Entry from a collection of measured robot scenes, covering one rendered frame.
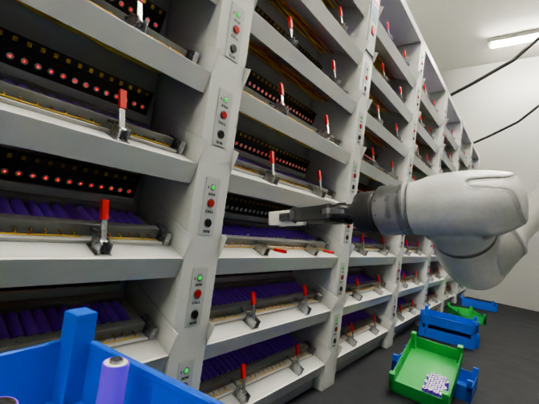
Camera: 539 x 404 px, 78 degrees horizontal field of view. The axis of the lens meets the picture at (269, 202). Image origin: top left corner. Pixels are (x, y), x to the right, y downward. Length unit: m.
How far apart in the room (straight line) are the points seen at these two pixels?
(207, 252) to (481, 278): 0.52
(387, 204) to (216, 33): 0.49
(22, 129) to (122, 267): 0.26
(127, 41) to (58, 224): 0.33
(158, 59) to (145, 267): 0.38
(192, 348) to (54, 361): 0.46
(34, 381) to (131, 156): 0.38
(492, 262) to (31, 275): 0.72
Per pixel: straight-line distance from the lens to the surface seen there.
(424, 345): 1.73
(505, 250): 0.68
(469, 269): 0.67
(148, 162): 0.65
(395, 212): 0.58
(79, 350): 0.35
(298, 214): 0.65
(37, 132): 0.57
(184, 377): 0.80
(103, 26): 0.65
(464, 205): 0.55
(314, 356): 1.35
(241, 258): 0.82
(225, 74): 0.78
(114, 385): 0.28
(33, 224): 0.64
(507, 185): 0.56
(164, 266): 0.69
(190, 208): 0.70
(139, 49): 0.67
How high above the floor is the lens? 0.58
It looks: 3 degrees up
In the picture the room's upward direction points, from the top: 8 degrees clockwise
